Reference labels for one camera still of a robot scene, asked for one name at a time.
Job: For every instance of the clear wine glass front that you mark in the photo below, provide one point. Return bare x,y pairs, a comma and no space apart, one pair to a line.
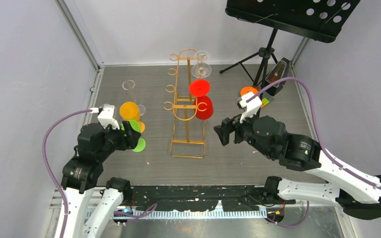
131,88

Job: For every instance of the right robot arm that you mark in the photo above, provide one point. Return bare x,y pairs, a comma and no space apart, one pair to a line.
358,197

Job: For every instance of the gold wire glass rack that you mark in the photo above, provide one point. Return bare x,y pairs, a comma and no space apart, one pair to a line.
185,108

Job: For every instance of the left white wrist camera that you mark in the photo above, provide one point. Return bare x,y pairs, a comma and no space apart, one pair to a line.
106,118

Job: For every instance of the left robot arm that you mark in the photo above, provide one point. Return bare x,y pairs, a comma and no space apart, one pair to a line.
80,176

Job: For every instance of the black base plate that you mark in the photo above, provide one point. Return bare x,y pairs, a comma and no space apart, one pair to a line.
198,198

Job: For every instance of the green wine glass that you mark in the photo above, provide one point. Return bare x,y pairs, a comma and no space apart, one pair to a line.
141,142

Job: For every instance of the black music stand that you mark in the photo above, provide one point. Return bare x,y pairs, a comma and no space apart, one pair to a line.
319,20

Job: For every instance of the clear wine glass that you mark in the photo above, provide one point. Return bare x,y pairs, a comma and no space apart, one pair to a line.
131,88
202,56
201,70
106,107

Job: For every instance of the orange toy track piece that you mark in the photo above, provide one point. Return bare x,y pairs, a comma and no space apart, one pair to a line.
250,89

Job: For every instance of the black metronome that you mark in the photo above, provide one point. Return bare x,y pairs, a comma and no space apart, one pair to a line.
281,70

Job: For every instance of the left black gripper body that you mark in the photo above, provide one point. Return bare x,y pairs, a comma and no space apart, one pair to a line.
115,139

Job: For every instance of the red wine glass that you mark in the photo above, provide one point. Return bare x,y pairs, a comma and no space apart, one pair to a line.
204,105

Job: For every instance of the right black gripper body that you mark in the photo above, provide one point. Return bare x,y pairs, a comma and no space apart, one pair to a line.
249,137

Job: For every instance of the clear wine glass back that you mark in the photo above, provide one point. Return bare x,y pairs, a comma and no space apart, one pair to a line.
202,56

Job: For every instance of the yellow wine glass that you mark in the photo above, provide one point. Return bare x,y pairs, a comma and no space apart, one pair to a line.
130,111

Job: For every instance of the green toy brick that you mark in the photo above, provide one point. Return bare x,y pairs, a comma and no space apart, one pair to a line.
265,102

